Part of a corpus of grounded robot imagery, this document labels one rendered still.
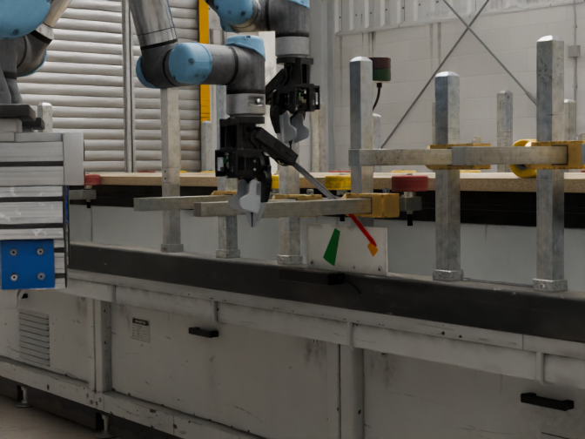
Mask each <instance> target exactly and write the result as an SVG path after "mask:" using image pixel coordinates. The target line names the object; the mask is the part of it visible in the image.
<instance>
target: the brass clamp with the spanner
mask: <svg viewBox="0 0 585 439"><path fill-rule="evenodd" d="M342 199H371V212H370V213H354V216H355V217H370V218H393V217H400V194H399V193H377V192H371V193H350V192H348V193H346V194H344V195H343V197H342Z"/></svg>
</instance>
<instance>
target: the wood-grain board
mask: <svg viewBox="0 0 585 439"><path fill-rule="evenodd" d="M86 173H90V174H100V185H124V186H161V185H162V173H161V172H86ZM309 173H310V174H311V175H312V176H314V178H316V180H318V181H319V182H320V184H322V185H323V186H324V187H326V175H339V173H344V174H345V175H351V173H350V172H309ZM407 173H412V174H413V175H427V176H428V190H429V191H435V172H374V173H373V189H378V190H382V188H390V190H392V176H393V175H407ZM179 183H180V186H218V177H215V172H180V173H179ZM299 188H316V187H315V186H314V185H313V184H312V183H311V182H309V181H308V180H307V179H306V178H305V177H304V176H303V175H302V174H299ZM461 191H480V192H536V178H520V177H518V176H516V175H515V174H514V173H513V172H461ZM564 192H581V193H585V172H565V173H564Z"/></svg>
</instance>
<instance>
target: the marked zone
mask: <svg viewBox="0 0 585 439"><path fill-rule="evenodd" d="M339 238H340V231H339V230H337V229H336V228H334V231H333V235H332V237H331V239H330V241H329V244H328V246H327V248H326V251H325V254H324V256H323V258H324V259H325V260H326V261H327V262H329V263H330V264H332V265H333V266H335V260H336V254H337V249H338V244H339Z"/></svg>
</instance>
